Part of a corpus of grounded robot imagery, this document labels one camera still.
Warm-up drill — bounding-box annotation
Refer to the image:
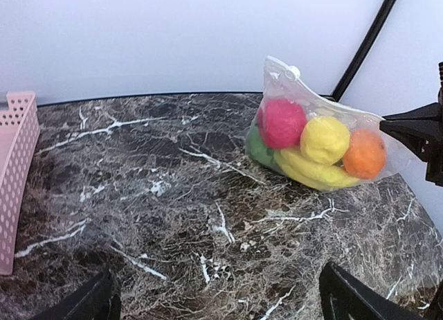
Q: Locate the yellow fake banana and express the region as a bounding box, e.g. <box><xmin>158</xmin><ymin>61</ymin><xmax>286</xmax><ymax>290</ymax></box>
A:
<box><xmin>273</xmin><ymin>147</ymin><xmax>361</xmax><ymax>190</ymax></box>

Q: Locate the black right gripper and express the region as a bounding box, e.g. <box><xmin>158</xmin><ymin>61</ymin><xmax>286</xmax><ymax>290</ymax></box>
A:
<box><xmin>379</xmin><ymin>62</ymin><xmax>442</xmax><ymax>187</ymax></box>

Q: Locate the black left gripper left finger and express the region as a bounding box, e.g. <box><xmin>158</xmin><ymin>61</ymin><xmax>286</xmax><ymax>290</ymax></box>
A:
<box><xmin>33</xmin><ymin>264</ymin><xmax>121</xmax><ymax>320</ymax></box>

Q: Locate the yellow fake lemon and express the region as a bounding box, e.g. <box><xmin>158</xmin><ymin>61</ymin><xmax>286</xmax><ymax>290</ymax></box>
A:
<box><xmin>300</xmin><ymin>116</ymin><xmax>350</xmax><ymax>166</ymax></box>

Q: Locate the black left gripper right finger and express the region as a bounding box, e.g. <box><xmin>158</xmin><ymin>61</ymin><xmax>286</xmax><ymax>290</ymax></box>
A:
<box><xmin>319</xmin><ymin>262</ymin><xmax>422</xmax><ymax>320</ymax></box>

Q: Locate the orange fake orange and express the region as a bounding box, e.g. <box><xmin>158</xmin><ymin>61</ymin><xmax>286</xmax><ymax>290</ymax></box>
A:
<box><xmin>343</xmin><ymin>129</ymin><xmax>387</xmax><ymax>179</ymax></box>

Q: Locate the green fake vegetable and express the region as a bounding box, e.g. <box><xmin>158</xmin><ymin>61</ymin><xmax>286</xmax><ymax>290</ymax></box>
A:
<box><xmin>246</xmin><ymin>125</ymin><xmax>281</xmax><ymax>172</ymax></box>

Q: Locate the pink perforated plastic basket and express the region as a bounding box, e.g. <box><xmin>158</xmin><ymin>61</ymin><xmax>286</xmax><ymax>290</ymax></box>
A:
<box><xmin>1</xmin><ymin>91</ymin><xmax>40</xmax><ymax>276</ymax></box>

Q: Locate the red fake apple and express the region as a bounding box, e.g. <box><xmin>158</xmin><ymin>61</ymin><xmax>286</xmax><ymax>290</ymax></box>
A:
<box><xmin>257</xmin><ymin>98</ymin><xmax>307</xmax><ymax>150</ymax></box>

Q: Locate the right black frame post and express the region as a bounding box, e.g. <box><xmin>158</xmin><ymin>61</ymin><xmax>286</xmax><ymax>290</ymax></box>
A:
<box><xmin>329</xmin><ymin>0</ymin><xmax>396</xmax><ymax>102</ymax></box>

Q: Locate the clear polka dot zip bag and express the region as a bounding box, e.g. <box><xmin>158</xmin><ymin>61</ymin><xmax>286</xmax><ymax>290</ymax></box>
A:
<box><xmin>246</xmin><ymin>56</ymin><xmax>415</xmax><ymax>190</ymax></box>

